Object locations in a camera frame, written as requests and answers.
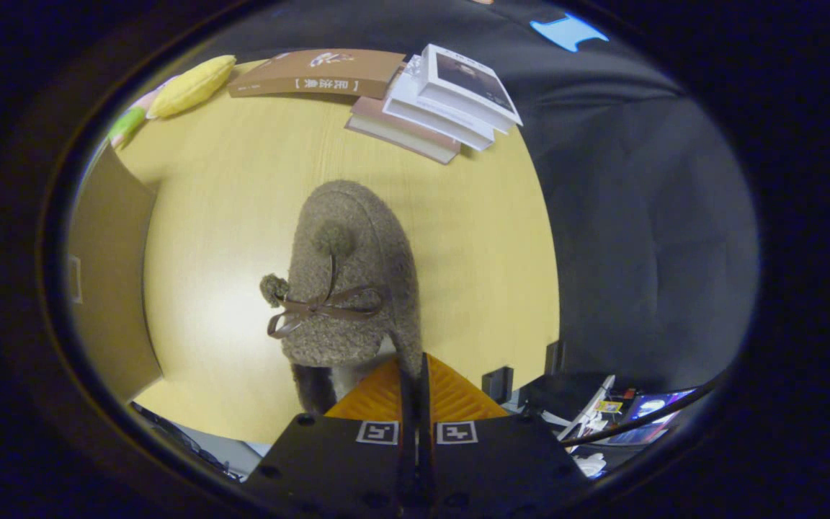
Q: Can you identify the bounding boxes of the beige fabric storage box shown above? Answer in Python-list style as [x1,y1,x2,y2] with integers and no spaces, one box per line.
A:
[67,141,165,404]

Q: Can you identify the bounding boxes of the pinkish brown book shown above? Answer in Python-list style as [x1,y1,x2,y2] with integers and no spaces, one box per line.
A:
[345,96,463,165]

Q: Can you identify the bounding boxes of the purple printed packet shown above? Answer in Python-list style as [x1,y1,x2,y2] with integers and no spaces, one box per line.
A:
[606,389,697,445]

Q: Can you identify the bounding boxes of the brown fuzzy shoe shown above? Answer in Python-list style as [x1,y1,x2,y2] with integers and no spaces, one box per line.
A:
[259,179,423,417]

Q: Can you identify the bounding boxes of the black cable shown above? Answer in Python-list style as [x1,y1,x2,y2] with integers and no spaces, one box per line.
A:
[558,378,722,449]

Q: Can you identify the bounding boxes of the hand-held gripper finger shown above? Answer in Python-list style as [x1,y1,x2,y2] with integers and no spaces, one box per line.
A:
[416,352,592,514]
[241,353,416,514]

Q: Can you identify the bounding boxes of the yellow plush toy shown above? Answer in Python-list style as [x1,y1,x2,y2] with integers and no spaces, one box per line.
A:
[146,55,237,120]

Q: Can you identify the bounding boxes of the plain white book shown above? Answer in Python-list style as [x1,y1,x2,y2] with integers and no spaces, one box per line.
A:
[383,56,496,152]

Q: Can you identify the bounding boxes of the green and pink plush toy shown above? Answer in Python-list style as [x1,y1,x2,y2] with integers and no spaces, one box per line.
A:
[107,76,178,150]

